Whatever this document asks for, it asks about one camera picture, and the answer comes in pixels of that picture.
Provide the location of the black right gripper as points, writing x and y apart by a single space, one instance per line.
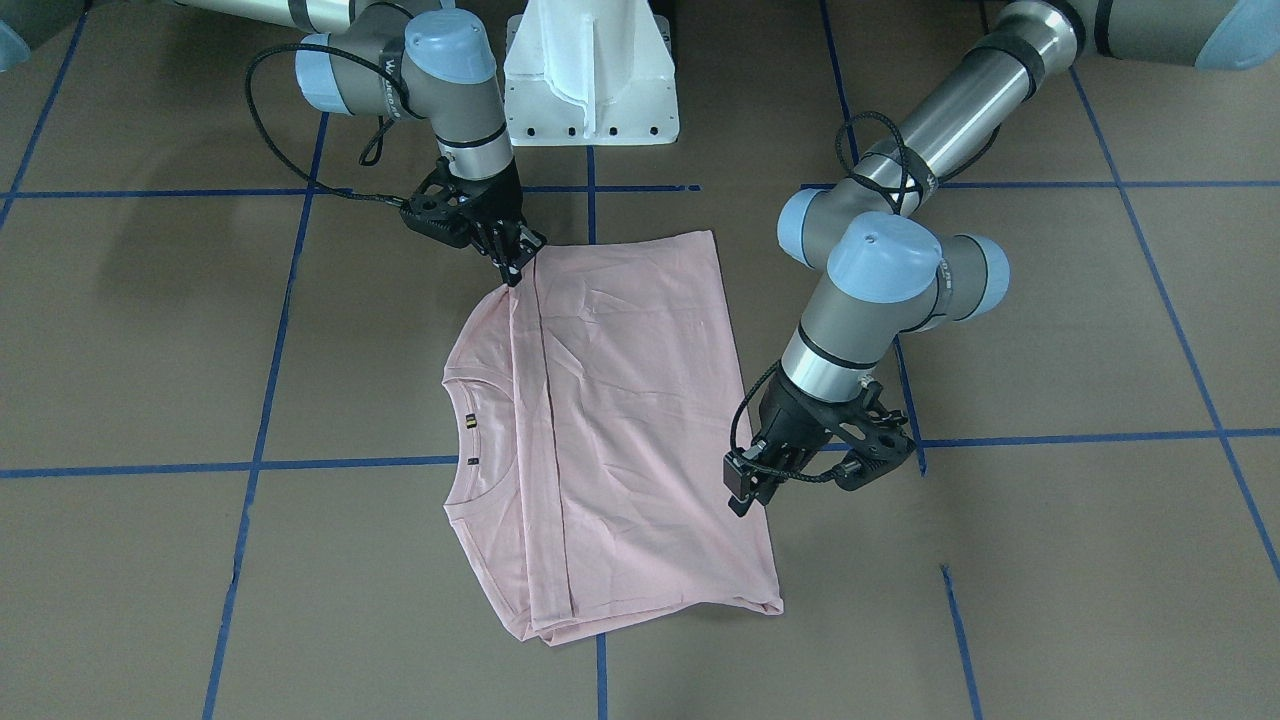
494 201

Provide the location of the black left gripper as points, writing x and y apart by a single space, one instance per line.
795 418

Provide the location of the pink Snoopy t-shirt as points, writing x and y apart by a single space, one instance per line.
593 404

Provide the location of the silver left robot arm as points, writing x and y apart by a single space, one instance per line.
882 274

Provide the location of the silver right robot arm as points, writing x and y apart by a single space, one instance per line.
410 60

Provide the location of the brown table mat blue grid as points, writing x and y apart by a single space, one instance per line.
230 464

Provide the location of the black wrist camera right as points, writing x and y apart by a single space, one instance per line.
434 209

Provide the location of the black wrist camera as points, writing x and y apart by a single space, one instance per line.
878 439
434 209

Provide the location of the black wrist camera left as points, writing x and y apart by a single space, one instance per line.
878 439

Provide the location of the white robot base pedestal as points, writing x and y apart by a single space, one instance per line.
600 73

